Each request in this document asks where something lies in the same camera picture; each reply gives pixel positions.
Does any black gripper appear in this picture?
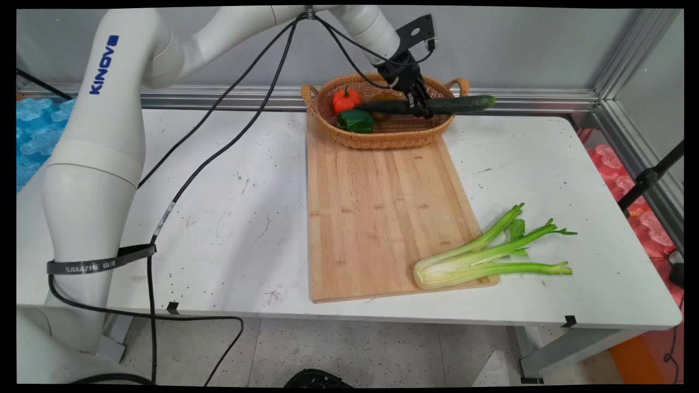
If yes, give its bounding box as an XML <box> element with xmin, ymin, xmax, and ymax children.
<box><xmin>376</xmin><ymin>50</ymin><xmax>435</xmax><ymax>120</ymax></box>

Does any dark green cucumber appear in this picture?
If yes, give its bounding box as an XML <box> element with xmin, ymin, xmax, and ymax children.
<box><xmin>358</xmin><ymin>95</ymin><xmax>496</xmax><ymax>117</ymax></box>

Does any woven wicker basket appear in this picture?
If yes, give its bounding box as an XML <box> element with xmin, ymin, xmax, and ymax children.
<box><xmin>301</xmin><ymin>72</ymin><xmax>471</xmax><ymax>150</ymax></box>

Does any yellow brown bell pepper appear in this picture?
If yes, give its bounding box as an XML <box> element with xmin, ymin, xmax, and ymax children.
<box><xmin>370</xmin><ymin>92</ymin><xmax>402</xmax><ymax>121</ymax></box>

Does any green bell pepper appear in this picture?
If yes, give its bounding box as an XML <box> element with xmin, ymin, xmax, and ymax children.
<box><xmin>336</xmin><ymin>109</ymin><xmax>376</xmax><ymax>134</ymax></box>

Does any red bell pepper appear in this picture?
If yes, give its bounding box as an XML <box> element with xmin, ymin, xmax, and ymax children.
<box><xmin>332</xmin><ymin>85</ymin><xmax>364</xmax><ymax>115</ymax></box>

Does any bamboo cutting board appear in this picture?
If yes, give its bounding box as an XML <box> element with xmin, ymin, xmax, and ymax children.
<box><xmin>306</xmin><ymin>112</ymin><xmax>501</xmax><ymax>304</ymax></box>

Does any green celery bunch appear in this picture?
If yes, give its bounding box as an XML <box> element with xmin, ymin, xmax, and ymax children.
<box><xmin>413</xmin><ymin>203</ymin><xmax>578</xmax><ymax>290</ymax></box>

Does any black tripod pole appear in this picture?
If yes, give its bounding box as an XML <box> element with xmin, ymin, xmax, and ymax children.
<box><xmin>617</xmin><ymin>141</ymin><xmax>684</xmax><ymax>215</ymax></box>

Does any red foam mat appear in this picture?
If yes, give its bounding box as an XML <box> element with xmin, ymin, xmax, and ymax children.
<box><xmin>587</xmin><ymin>145</ymin><xmax>684</xmax><ymax>306</ymax></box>

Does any grey table leg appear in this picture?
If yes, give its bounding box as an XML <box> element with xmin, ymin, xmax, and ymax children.
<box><xmin>516</xmin><ymin>326</ymin><xmax>650</xmax><ymax>384</ymax></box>
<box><xmin>98</xmin><ymin>312</ymin><xmax>134</xmax><ymax>364</ymax></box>

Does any black round floor object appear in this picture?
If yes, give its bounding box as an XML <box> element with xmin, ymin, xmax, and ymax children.
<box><xmin>284</xmin><ymin>369</ymin><xmax>353</xmax><ymax>388</ymax></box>

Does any black power adapter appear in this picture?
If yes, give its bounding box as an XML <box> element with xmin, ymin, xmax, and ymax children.
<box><xmin>667</xmin><ymin>250</ymin><xmax>684</xmax><ymax>289</ymax></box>

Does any blue foam mat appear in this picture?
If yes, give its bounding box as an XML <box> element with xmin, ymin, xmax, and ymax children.
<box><xmin>16</xmin><ymin>97</ymin><xmax>77</xmax><ymax>192</ymax></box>

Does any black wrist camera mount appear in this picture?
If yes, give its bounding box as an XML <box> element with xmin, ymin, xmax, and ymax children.
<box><xmin>394</xmin><ymin>15</ymin><xmax>439</xmax><ymax>56</ymax></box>

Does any aluminium frame rail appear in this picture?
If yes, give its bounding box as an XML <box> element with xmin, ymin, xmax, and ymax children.
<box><xmin>16</xmin><ymin>82</ymin><xmax>601</xmax><ymax>115</ymax></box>
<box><xmin>593</xmin><ymin>101</ymin><xmax>684</xmax><ymax>254</ymax></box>

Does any aluminium frame post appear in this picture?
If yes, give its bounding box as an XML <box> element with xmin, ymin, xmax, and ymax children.
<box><xmin>593</xmin><ymin>8</ymin><xmax>683</xmax><ymax>100</ymax></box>

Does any thin black floor cable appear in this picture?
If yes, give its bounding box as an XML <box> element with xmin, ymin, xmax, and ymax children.
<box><xmin>663</xmin><ymin>295</ymin><xmax>684</xmax><ymax>383</ymax></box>

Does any grey velcro cable strap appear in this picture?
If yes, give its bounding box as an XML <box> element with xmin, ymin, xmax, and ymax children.
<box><xmin>46</xmin><ymin>244</ymin><xmax>157</xmax><ymax>275</ymax></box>

